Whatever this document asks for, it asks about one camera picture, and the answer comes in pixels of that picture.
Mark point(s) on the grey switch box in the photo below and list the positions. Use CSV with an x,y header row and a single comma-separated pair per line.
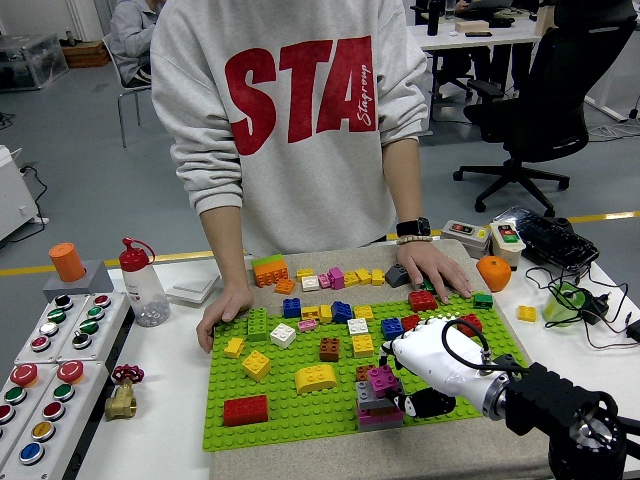
x,y
462,235

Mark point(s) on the white desk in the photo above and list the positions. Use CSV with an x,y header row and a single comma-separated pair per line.
x,y
475,41

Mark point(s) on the orange flat brick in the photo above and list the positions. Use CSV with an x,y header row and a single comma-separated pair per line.
x,y
285,286

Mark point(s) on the white four-stud brick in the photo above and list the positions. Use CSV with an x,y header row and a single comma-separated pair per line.
x,y
283,335
357,326

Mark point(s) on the narrow yellow brick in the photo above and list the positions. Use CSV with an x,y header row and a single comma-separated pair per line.
x,y
326,314

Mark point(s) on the lime green plate brick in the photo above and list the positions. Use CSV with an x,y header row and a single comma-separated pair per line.
x,y
267,260

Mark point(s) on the green flat brick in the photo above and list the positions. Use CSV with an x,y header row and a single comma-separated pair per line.
x,y
483,300

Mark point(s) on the clear plastic crate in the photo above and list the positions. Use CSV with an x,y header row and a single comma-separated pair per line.
x,y
30,62

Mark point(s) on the green plastic cup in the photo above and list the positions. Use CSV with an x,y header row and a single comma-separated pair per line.
x,y
560,307

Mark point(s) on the grey emergency-stop button box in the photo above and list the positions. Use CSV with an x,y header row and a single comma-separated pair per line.
x,y
31,387
75,400

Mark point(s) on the grey-brown mat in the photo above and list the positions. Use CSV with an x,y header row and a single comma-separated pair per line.
x,y
300,460

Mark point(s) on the brown four-stud brick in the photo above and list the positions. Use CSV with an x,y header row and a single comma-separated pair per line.
x,y
362,372
329,349

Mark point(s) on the cream switch box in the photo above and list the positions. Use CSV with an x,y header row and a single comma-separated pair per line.
x,y
507,250

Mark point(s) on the brass valve red handwheel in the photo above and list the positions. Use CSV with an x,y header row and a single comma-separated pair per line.
x,y
120,402

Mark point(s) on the person's left forearm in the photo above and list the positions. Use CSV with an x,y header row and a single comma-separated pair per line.
x,y
405,185

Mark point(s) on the pink flat brick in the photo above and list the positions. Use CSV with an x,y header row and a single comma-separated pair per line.
x,y
307,325

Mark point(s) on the yellow arched brick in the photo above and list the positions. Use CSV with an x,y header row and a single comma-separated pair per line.
x,y
316,378

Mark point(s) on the magenta four-stud brick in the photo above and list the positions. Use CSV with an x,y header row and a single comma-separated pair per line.
x,y
382,377

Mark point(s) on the black bottle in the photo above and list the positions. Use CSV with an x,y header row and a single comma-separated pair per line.
x,y
434,20

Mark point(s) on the small yellow brick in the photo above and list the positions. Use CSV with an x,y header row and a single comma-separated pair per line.
x,y
234,347

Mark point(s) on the grey push-button box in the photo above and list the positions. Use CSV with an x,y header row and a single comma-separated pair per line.
x,y
60,330
107,325

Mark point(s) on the person's left hand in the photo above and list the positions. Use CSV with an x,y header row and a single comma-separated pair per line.
x,y
425,262

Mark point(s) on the black power adapter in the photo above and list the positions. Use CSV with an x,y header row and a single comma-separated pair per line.
x,y
595,305

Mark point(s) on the green tall brick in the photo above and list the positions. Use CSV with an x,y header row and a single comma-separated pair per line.
x,y
257,325

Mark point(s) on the brown thin brick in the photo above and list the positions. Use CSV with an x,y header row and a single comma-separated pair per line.
x,y
382,411

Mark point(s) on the wide red brick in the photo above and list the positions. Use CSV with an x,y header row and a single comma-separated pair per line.
x,y
422,301

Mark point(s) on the black phone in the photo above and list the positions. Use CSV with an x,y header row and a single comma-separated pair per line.
x,y
478,34

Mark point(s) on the white cabinet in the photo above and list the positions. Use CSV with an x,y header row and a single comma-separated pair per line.
x,y
12,195

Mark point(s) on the person's right forearm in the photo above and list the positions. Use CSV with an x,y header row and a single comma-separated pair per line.
x,y
225,250

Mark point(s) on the black clear-lid case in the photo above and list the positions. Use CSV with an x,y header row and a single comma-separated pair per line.
x,y
555,240

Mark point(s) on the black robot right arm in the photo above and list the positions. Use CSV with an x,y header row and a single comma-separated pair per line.
x,y
550,400

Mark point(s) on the seated person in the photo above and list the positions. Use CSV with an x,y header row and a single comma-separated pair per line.
x,y
129,40
462,62

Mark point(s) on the orange cylinder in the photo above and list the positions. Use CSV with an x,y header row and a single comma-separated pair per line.
x,y
67,262

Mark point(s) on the blue four-stud brick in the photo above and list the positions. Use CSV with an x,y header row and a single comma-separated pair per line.
x,y
292,308
392,329
342,312

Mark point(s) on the grey block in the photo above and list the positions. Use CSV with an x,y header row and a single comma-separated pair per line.
x,y
95,287

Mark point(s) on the black plug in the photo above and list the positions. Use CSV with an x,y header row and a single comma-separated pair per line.
x,y
635,331

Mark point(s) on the green studded baseplate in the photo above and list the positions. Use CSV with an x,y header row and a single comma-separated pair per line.
x,y
300,415

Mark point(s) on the orange fruit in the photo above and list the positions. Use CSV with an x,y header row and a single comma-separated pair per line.
x,y
494,274

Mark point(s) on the wooden box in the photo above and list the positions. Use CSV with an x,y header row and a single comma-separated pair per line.
x,y
471,26

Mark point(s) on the black office chair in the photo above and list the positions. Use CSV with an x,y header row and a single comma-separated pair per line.
x,y
550,100

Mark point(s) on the grey flat base brick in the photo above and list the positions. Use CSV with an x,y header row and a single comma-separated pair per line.
x,y
380,428

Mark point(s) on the black wristwatch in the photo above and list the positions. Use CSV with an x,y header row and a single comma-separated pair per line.
x,y
414,227

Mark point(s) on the grey metal chair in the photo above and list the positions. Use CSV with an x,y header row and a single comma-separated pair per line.
x,y
114,62

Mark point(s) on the yellow window brick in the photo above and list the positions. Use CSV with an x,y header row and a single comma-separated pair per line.
x,y
310,313

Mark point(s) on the white wall switch plate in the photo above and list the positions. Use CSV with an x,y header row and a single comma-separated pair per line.
x,y
192,289

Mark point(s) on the wooden pallet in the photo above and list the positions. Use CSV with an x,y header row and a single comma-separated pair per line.
x,y
87,56

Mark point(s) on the white low brick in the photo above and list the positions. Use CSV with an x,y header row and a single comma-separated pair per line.
x,y
310,283

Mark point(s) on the red-capped squeeze bottle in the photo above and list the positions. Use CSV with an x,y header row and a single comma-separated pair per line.
x,y
142,290

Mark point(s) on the red eight-stud brick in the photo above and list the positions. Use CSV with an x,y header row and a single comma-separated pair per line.
x,y
245,411

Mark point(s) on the large yellow four-stud brick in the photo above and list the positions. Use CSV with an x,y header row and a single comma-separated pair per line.
x,y
256,365

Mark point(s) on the large orange brick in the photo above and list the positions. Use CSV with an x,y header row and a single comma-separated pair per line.
x,y
270,274

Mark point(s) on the red four-stud brick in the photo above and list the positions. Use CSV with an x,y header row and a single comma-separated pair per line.
x,y
411,322
465,331

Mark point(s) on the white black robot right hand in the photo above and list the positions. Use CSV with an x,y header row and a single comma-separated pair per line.
x,y
435,365

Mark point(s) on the person's right hand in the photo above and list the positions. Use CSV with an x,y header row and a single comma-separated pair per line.
x,y
225,305

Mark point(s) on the magenta tall brick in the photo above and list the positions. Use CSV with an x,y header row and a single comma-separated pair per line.
x,y
336,278

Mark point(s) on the small pink brick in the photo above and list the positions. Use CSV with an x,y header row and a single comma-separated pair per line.
x,y
324,280

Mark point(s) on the small green brick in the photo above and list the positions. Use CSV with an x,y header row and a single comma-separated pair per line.
x,y
427,286

